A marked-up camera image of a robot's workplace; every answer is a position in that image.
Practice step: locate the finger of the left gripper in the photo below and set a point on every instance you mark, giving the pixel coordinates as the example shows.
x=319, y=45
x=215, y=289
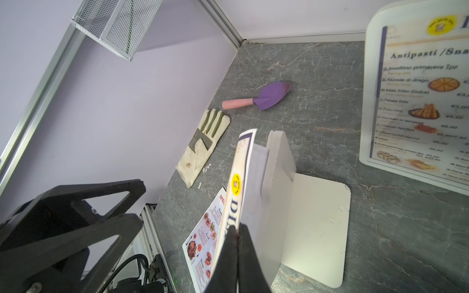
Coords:
x=56, y=265
x=64, y=209

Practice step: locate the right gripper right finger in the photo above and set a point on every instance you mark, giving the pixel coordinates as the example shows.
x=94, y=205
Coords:
x=250, y=276

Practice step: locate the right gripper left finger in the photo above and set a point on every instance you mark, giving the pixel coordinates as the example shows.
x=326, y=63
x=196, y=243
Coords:
x=225, y=275

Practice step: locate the white menu holder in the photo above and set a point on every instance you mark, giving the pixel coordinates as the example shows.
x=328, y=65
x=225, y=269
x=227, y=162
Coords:
x=295, y=220
x=391, y=14

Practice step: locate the dim sum menu sheet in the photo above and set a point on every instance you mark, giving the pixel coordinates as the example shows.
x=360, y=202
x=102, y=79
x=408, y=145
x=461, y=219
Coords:
x=421, y=115
x=237, y=181

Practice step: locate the white green work glove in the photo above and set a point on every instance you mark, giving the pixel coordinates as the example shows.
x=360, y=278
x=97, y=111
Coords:
x=209, y=131

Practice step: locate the purple pink toy trowel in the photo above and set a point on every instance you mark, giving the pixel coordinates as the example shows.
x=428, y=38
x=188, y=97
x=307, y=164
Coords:
x=269, y=96

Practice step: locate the white mesh wall basket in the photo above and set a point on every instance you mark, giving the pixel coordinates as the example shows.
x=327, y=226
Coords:
x=118, y=25

